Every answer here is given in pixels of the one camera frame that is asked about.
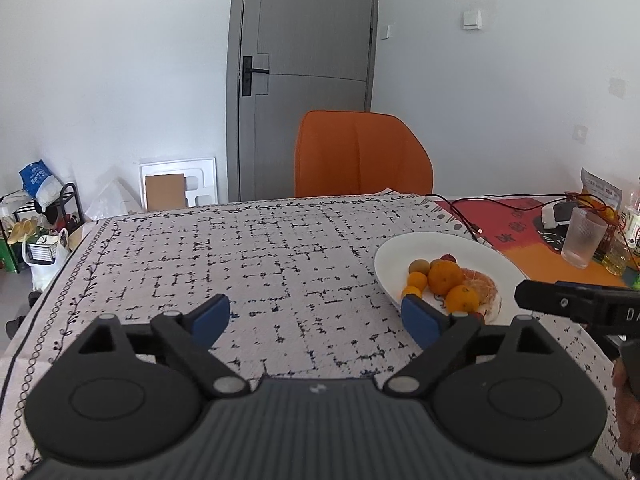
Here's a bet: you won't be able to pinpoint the black door handle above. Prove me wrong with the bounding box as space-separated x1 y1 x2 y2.
241 56 271 98

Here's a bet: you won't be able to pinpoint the white bowl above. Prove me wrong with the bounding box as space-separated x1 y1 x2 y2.
374 232 532 327

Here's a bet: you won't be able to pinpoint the printed snack bag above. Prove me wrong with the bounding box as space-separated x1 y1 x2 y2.
580 167 624 212

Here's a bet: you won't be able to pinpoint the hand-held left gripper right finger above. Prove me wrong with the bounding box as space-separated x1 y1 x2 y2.
382 294 554 401

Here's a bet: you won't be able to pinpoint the white charger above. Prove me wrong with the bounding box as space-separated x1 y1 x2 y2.
540 203 576 231

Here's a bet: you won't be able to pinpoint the clear plastic bag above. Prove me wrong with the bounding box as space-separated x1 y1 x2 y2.
85 177 144 224

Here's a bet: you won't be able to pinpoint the orange chair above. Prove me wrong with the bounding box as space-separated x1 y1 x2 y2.
294 110 434 198

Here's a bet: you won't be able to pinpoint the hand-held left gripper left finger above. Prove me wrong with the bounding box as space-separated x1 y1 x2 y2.
75 294 252 401

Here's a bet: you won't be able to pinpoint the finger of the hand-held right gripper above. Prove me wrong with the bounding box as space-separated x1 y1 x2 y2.
515 279 601 322

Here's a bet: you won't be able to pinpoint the brown cardboard piece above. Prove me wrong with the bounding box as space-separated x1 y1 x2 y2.
145 173 187 211

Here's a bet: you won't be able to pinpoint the black shoe rack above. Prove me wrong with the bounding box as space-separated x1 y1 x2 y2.
0 182 84 243

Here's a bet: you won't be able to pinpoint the large orange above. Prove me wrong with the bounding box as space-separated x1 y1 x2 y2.
427 259 465 296

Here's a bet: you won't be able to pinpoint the red and orange mat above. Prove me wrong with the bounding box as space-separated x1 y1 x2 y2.
434 195 640 292

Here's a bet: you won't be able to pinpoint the yellow oil bottle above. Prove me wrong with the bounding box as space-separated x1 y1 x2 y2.
602 195 640 277

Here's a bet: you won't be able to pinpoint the white foam board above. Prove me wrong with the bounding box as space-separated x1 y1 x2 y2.
139 156 219 212

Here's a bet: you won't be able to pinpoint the blue and white bag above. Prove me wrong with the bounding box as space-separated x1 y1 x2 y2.
19 160 64 210

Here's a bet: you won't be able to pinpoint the grey door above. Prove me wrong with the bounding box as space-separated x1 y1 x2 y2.
226 0 381 202

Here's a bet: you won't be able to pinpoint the green bag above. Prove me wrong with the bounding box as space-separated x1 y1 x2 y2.
0 240 21 275

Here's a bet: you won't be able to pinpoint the white plastic bag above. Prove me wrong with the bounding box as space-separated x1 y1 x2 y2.
21 228 71 292

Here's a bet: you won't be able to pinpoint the clear plastic cup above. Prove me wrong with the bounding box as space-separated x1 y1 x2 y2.
561 208 609 270

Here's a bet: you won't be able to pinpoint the peeled pomelo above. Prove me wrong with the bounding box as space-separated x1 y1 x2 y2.
460 268 501 317

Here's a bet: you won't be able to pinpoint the yellow slippers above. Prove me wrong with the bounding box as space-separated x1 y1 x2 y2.
10 217 39 244

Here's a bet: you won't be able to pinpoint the person's right hand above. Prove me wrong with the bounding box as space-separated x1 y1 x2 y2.
612 359 640 472

